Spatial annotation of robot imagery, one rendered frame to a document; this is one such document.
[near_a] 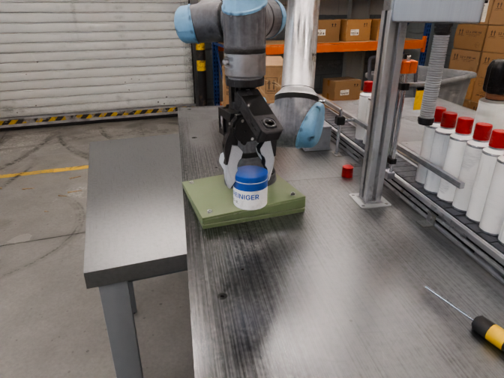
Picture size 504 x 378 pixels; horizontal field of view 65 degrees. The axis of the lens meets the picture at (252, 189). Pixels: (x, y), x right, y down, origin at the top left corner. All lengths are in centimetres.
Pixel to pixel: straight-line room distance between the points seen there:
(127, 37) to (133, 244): 437
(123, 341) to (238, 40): 71
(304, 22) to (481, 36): 389
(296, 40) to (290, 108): 18
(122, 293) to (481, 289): 73
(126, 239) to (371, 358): 58
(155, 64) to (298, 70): 427
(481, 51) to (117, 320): 448
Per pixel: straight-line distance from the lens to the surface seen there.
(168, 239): 94
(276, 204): 100
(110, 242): 97
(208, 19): 85
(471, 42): 496
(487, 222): 97
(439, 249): 98
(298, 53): 107
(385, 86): 103
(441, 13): 96
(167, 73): 529
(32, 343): 207
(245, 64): 72
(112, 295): 95
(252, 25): 72
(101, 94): 526
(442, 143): 107
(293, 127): 101
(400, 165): 129
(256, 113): 70
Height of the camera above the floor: 132
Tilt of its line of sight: 25 degrees down
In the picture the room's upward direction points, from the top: straight up
